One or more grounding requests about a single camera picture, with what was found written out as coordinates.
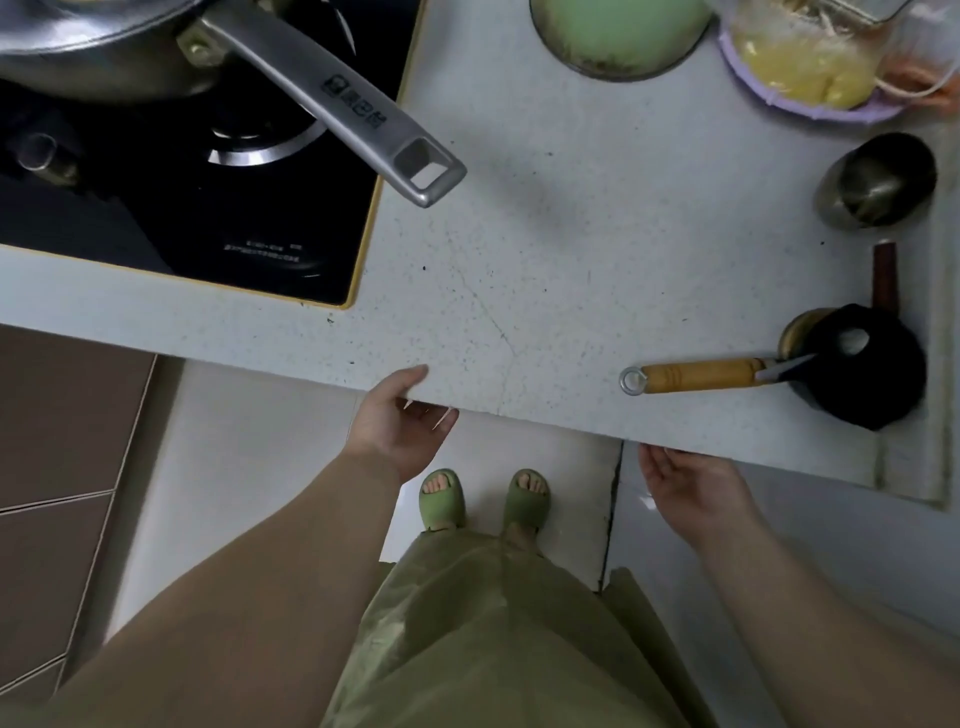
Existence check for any person's left hand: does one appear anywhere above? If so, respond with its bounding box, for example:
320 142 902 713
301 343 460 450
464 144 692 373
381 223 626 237
345 365 459 486

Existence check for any person's right hand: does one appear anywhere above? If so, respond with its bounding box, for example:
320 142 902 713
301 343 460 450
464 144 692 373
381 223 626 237
637 442 763 555

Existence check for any steel cup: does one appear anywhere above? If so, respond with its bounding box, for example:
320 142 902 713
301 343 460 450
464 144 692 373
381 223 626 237
813 132 939 231

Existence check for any person's left forearm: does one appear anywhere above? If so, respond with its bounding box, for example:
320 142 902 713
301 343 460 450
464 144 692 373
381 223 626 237
0 447 410 728

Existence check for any olive green garment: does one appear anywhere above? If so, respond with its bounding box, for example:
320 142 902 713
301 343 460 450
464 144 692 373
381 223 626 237
322 525 721 728

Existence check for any green slipper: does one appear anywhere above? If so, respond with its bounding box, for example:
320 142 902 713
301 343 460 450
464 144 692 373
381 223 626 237
501 468 552 534
417 468 467 534

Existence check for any brown cabinet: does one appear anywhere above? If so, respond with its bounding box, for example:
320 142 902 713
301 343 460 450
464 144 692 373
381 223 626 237
0 322 160 706

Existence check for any green bowl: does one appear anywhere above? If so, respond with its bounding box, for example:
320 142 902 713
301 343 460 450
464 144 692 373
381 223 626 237
528 0 714 82

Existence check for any metal cooktop knob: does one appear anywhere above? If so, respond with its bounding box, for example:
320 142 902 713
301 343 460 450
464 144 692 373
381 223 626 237
15 133 81 189

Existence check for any person's right forearm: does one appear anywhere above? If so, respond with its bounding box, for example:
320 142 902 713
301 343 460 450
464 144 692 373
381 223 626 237
697 514 960 728

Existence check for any black round tool holder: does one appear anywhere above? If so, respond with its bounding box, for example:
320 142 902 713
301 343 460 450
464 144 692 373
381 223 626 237
783 303 928 432

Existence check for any purple plate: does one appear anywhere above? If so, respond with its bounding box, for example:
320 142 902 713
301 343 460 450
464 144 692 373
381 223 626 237
716 22 913 126

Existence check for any clear bag of yellow food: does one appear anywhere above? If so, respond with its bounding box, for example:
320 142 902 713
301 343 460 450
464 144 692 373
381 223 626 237
729 0 960 115

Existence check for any brass round lid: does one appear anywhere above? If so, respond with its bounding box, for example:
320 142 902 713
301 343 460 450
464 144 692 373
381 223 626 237
778 308 835 363

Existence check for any dark brown wooden handle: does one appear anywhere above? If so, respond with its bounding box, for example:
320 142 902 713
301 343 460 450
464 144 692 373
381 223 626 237
871 240 900 316

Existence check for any black glass gas cooktop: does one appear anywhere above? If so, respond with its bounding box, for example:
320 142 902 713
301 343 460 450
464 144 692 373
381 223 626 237
0 0 429 310

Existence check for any steel pan with long handle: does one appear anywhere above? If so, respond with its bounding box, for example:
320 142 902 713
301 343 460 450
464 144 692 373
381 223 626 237
0 0 468 209

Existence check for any steel burner ring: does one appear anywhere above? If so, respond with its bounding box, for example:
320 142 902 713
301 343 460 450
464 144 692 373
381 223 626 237
206 112 331 168

